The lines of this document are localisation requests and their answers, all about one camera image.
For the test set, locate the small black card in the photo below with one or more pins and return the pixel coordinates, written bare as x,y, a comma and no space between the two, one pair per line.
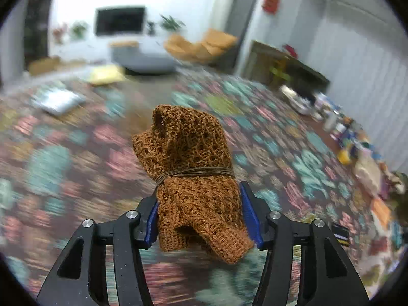
340,234

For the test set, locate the green potted plant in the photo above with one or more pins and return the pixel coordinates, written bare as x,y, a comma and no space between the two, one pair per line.
170,23
79,28

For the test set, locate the row of small bottles and boxes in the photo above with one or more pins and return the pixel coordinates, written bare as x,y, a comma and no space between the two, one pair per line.
347,134

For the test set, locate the white tower air conditioner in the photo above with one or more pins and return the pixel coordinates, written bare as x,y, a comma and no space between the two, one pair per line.
224,4

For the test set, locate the grey ottoman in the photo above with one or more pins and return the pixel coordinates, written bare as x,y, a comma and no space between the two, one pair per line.
143,59

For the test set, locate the dark glass cabinet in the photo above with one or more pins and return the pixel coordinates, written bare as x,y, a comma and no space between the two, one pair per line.
36,19

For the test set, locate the small plant in black pot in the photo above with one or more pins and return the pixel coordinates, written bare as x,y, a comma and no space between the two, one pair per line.
149,28

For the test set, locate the brown knitted cloth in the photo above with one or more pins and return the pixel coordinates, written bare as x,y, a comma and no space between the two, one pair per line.
194,178

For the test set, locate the yellow flat package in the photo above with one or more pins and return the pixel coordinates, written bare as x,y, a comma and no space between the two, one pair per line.
105,75

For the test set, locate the black television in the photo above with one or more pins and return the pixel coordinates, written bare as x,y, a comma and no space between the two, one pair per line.
120,20

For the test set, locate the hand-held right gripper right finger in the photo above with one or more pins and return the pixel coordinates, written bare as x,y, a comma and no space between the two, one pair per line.
251,216

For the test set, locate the wooden bench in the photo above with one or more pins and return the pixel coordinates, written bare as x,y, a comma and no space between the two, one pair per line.
124,43

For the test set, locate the grey item in plastic bag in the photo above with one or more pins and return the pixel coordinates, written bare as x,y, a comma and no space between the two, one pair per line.
57,100

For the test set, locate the red flower plant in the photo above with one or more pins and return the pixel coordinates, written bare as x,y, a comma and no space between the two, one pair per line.
59,33

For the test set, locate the red wall hanging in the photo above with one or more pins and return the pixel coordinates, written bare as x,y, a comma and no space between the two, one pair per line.
271,1

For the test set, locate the patterned woven blanket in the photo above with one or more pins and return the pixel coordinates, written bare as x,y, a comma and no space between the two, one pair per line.
287,153

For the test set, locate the dark wooden side table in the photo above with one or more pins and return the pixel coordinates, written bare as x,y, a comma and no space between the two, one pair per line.
287,67

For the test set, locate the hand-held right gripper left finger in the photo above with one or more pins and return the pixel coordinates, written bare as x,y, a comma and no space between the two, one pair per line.
150,226

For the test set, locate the orange beanbag chair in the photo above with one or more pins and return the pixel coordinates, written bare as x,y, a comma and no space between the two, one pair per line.
200,46

